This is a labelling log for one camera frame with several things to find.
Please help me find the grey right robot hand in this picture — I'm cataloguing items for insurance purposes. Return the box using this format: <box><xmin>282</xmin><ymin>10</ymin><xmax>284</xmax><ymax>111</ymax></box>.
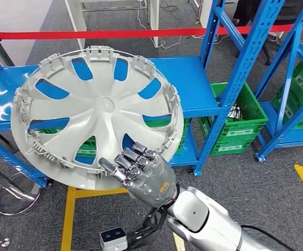
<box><xmin>98</xmin><ymin>142</ymin><xmax>179</xmax><ymax>209</ymax></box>

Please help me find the grey plastic wheel cover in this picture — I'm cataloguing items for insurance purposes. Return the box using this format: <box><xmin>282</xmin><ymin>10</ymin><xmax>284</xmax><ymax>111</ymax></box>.
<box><xmin>11</xmin><ymin>45</ymin><xmax>185</xmax><ymax>190</ymax></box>

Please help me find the blue metal shelf rack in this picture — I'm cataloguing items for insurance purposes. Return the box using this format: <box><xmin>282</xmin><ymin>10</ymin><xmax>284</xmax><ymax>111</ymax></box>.
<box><xmin>255</xmin><ymin>0</ymin><xmax>303</xmax><ymax>164</ymax></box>
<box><xmin>0</xmin><ymin>0</ymin><xmax>285</xmax><ymax>189</ymax></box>

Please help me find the white plastic item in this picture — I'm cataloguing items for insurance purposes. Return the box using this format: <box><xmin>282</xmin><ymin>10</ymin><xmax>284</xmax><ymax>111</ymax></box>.
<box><xmin>228</xmin><ymin>108</ymin><xmax>241</xmax><ymax>120</ymax></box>

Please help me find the red barrier belt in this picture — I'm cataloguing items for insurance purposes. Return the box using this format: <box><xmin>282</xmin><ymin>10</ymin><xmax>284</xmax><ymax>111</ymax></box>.
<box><xmin>0</xmin><ymin>21</ymin><xmax>303</xmax><ymax>40</ymax></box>

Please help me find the grey metal table leg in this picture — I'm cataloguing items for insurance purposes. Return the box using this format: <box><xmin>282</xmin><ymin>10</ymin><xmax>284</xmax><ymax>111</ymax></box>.
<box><xmin>188</xmin><ymin>0</ymin><xmax>202</xmax><ymax>21</ymax></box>

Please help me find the white cabinet panel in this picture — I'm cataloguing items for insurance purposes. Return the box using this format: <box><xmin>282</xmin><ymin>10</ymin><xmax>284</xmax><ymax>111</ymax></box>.
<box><xmin>200</xmin><ymin>0</ymin><xmax>213</xmax><ymax>28</ymax></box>

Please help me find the white desk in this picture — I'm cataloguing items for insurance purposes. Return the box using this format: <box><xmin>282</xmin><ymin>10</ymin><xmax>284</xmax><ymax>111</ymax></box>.
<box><xmin>64</xmin><ymin>0</ymin><xmax>161</xmax><ymax>49</ymax></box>

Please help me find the person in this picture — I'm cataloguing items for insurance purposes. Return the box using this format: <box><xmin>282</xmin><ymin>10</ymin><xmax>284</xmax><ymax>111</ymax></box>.
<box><xmin>232</xmin><ymin>0</ymin><xmax>259</xmax><ymax>27</ymax></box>

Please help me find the black office chair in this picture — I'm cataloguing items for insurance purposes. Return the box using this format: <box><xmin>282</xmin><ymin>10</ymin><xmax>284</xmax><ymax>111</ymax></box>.
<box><xmin>258</xmin><ymin>0</ymin><xmax>303</xmax><ymax>66</ymax></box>

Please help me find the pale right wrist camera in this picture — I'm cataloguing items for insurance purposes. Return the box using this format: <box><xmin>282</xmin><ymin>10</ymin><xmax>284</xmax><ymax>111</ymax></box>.
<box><xmin>100</xmin><ymin>226</ymin><xmax>128</xmax><ymax>251</ymax></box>

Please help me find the white floor cable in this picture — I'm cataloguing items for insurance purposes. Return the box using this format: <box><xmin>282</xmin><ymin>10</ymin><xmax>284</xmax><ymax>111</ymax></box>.
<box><xmin>191</xmin><ymin>33</ymin><xmax>231</xmax><ymax>45</ymax></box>
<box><xmin>136</xmin><ymin>8</ymin><xmax>182</xmax><ymax>50</ymax></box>

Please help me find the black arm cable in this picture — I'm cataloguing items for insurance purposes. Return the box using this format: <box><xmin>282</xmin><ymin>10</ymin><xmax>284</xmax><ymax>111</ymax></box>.
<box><xmin>240</xmin><ymin>224</ymin><xmax>296</xmax><ymax>251</ymax></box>

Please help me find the black floor cable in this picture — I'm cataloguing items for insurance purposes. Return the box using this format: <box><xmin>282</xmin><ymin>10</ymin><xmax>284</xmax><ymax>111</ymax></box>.
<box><xmin>160</xmin><ymin>1</ymin><xmax>191</xmax><ymax>21</ymax></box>

